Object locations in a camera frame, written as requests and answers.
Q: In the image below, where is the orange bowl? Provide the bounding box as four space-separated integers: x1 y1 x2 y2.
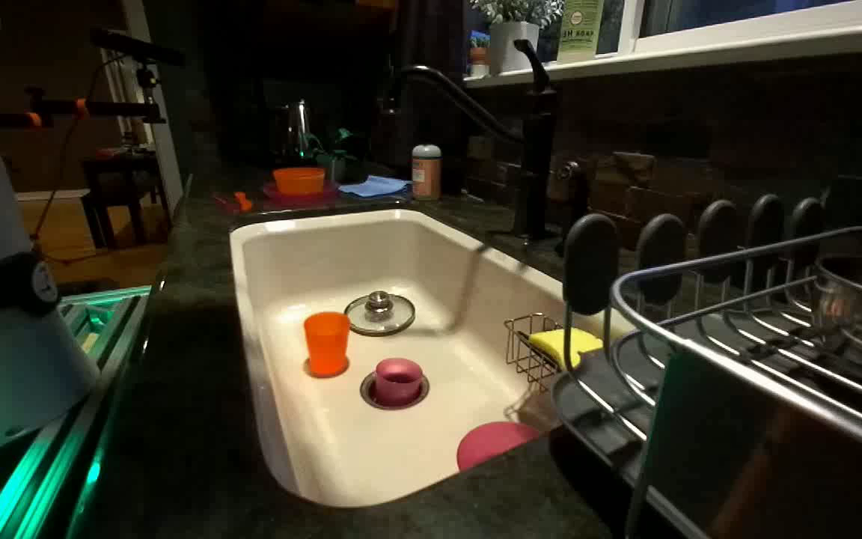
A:
272 165 327 195

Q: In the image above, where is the dark wooden stool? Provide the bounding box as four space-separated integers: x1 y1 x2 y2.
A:
82 149 166 248

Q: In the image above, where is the pink plastic cup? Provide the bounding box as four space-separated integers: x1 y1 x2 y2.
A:
374 357 422 408

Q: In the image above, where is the white kitchen sink basin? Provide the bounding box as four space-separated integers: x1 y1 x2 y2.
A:
230 210 564 508

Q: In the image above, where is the glass pot lid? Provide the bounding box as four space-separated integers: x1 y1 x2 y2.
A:
345 291 416 335

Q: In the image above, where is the yellow sponge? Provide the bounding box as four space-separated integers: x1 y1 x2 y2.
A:
526 329 601 372

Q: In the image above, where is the white potted plant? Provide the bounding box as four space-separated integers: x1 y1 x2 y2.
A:
469 0 564 76

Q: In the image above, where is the wire sponge caddy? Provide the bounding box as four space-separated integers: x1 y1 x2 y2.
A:
502 312 601 426

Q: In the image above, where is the metal dish drying rack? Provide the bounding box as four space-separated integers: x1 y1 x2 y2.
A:
555 195 862 539

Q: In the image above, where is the dark bronze faucet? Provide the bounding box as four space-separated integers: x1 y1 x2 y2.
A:
386 38 561 242

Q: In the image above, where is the blue dish cloth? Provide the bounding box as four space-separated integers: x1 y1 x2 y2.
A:
339 174 410 197

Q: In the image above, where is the orange plastic cup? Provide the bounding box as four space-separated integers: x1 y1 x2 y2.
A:
302 312 350 378

